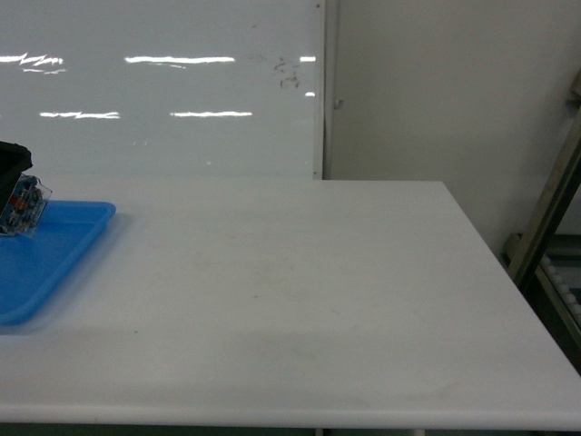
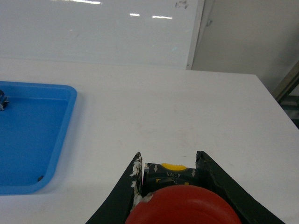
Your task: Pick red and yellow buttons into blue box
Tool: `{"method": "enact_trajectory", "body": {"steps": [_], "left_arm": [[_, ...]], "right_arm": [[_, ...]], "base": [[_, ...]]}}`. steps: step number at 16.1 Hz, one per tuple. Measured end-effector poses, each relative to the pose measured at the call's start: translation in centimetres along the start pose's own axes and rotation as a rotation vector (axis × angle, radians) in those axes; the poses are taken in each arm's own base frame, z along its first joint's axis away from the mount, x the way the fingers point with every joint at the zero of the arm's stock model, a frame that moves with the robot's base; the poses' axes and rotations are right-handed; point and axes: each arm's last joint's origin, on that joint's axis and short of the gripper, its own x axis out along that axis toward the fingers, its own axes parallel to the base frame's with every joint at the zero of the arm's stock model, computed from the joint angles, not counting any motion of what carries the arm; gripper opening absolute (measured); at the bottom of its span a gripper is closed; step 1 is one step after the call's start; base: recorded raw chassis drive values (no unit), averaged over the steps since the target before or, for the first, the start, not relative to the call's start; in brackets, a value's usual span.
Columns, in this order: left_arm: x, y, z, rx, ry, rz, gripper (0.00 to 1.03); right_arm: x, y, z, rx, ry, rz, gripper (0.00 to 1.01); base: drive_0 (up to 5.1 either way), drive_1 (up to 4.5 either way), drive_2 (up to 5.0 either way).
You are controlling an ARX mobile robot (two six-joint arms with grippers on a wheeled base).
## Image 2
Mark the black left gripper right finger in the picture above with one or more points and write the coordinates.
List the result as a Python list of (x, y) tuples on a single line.
[(217, 180)]

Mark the green mushroom push button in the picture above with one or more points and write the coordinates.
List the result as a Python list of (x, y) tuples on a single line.
[(3, 100)]

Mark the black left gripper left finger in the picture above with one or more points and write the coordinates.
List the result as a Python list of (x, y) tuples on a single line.
[(117, 206)]

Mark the red mushroom push button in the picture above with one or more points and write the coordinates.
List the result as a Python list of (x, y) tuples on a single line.
[(172, 194)]

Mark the blue plastic tray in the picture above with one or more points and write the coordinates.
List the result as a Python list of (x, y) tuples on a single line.
[(33, 127)]

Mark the white board panel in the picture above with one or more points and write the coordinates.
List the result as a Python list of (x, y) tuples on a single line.
[(126, 32)]

